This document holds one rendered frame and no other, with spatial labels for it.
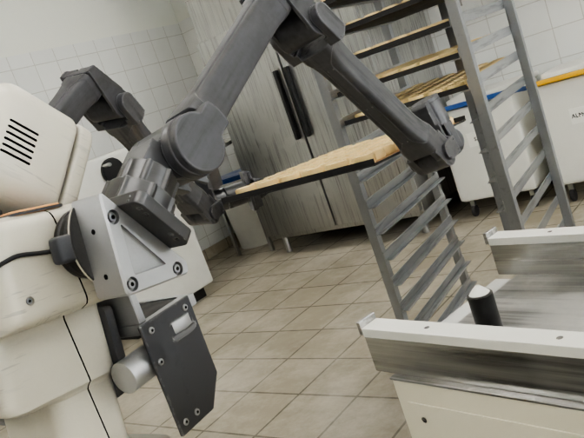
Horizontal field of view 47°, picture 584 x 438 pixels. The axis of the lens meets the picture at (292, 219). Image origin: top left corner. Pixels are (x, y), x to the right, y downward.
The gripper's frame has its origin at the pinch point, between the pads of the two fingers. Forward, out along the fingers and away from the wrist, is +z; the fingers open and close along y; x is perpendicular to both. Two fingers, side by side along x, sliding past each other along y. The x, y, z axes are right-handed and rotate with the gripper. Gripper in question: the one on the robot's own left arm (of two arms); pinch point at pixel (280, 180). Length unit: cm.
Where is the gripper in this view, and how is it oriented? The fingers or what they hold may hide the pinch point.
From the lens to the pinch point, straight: 174.9
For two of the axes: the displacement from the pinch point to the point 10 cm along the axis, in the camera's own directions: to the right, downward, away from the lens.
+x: 2.2, 0.9, -9.7
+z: 9.3, -3.2, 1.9
